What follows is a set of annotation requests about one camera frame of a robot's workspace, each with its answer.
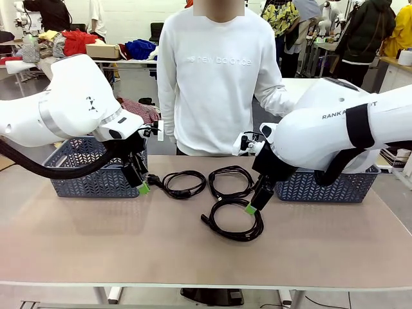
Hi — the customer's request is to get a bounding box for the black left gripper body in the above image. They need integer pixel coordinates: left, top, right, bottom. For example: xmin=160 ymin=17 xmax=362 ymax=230
xmin=124 ymin=130 xmax=150 ymax=165

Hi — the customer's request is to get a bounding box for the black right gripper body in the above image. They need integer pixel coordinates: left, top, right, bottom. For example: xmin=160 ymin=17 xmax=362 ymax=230
xmin=252 ymin=141 xmax=292 ymax=182

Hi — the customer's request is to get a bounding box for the person's left forearm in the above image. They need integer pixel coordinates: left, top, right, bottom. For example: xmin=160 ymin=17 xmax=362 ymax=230
xmin=254 ymin=84 xmax=295 ymax=118

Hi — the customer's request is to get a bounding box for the person's right forearm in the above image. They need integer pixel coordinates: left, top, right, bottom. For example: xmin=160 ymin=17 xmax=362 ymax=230
xmin=156 ymin=86 xmax=176 ymax=144

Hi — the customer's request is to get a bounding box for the red checked shirt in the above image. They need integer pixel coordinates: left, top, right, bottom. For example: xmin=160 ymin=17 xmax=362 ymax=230
xmin=116 ymin=97 xmax=161 ymax=126

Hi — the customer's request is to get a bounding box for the grey plastic lattice basket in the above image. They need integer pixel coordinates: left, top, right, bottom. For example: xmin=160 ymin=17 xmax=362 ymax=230
xmin=42 ymin=136 xmax=149 ymax=200
xmin=273 ymin=162 xmax=382 ymax=204

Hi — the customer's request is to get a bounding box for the white background table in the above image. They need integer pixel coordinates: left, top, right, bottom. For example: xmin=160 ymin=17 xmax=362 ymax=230
xmin=279 ymin=77 xmax=371 ymax=96

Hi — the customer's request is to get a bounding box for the person in white sweatshirt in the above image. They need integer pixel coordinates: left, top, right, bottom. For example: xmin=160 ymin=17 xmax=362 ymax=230
xmin=156 ymin=0 xmax=295 ymax=157

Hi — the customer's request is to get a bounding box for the blue garment pile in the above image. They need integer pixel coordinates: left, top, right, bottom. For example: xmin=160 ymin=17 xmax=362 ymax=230
xmin=124 ymin=39 xmax=159 ymax=62

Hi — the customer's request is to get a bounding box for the cardboard box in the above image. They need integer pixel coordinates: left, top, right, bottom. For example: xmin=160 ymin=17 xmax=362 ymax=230
xmin=85 ymin=43 xmax=122 ymax=61

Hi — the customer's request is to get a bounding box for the black chair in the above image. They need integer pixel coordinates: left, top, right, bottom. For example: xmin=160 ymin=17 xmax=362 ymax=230
xmin=149 ymin=21 xmax=165 ymax=42

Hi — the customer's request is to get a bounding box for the red garment pile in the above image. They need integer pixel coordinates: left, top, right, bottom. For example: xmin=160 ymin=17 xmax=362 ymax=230
xmin=62 ymin=28 xmax=100 ymax=57

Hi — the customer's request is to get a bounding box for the background person in white shirt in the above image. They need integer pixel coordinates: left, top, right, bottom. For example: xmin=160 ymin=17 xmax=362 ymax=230
xmin=86 ymin=0 xmax=108 ymax=42

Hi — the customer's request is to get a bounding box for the yellow garment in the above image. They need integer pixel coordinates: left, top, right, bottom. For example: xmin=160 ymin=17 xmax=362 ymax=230
xmin=38 ymin=30 xmax=66 ymax=43

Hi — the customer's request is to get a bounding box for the grey patterned cloth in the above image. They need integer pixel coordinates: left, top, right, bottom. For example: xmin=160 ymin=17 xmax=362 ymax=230
xmin=20 ymin=41 xmax=42 ymax=64

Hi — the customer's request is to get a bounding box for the person in yellow patterned shirt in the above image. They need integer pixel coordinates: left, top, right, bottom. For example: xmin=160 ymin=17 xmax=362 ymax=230
xmin=261 ymin=0 xmax=302 ymax=37

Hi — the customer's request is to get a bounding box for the wood top side table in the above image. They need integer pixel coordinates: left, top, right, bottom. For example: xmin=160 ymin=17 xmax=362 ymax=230
xmin=375 ymin=55 xmax=412 ymax=95

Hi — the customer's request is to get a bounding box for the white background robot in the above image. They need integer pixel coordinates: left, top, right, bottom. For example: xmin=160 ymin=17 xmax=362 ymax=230
xmin=316 ymin=0 xmax=342 ymax=37
xmin=12 ymin=0 xmax=33 ymax=33

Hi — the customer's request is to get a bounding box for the background person in black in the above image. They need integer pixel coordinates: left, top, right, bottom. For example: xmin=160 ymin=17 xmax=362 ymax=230
xmin=23 ymin=0 xmax=74 ymax=33

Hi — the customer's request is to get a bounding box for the person in dark green jacket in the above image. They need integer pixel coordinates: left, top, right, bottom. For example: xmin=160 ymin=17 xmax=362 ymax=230
xmin=334 ymin=0 xmax=397 ymax=88

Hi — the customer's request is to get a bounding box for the person in yellow jacket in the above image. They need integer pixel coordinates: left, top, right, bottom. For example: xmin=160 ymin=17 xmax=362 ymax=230
xmin=382 ymin=5 xmax=412 ymax=59

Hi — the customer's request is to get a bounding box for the black power cable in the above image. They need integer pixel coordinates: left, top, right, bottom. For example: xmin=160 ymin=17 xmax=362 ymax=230
xmin=147 ymin=170 xmax=207 ymax=200

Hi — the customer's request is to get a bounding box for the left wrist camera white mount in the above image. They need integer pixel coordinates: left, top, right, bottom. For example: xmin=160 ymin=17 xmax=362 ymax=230
xmin=143 ymin=120 xmax=165 ymax=142

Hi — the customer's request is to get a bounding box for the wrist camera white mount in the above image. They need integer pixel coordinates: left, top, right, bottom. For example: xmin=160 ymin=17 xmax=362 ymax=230
xmin=232 ymin=130 xmax=262 ymax=158
xmin=143 ymin=120 xmax=165 ymax=142

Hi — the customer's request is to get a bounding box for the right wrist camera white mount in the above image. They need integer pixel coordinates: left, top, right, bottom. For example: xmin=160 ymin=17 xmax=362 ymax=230
xmin=232 ymin=130 xmax=262 ymax=158

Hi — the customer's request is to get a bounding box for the right arm black cable sleeve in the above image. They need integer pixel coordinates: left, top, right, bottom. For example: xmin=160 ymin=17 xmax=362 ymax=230
xmin=314 ymin=146 xmax=364 ymax=187

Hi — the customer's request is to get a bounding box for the arm black cable sleeve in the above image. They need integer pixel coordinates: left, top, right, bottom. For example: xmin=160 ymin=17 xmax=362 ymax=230
xmin=0 ymin=138 xmax=129 ymax=180
xmin=314 ymin=146 xmax=364 ymax=187

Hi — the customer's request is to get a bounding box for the black strap on right arm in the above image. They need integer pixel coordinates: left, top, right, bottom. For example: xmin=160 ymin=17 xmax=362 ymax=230
xmin=345 ymin=103 xmax=376 ymax=149

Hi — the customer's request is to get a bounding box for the left arm black cable sleeve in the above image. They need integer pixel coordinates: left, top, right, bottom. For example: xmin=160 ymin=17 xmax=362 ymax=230
xmin=0 ymin=138 xmax=129 ymax=180

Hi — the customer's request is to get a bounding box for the black floor base plate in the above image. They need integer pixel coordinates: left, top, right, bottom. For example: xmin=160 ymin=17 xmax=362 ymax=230
xmin=180 ymin=287 xmax=245 ymax=306

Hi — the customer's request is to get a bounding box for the black floor cable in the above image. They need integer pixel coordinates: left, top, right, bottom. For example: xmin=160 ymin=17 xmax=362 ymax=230
xmin=304 ymin=294 xmax=337 ymax=309

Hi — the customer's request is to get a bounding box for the white wire rack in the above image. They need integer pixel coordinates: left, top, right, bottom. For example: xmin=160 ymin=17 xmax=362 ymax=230
xmin=379 ymin=145 xmax=407 ymax=169

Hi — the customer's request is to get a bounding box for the white table frame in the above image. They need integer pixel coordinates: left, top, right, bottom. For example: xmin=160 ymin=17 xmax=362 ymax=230
xmin=0 ymin=279 xmax=412 ymax=309

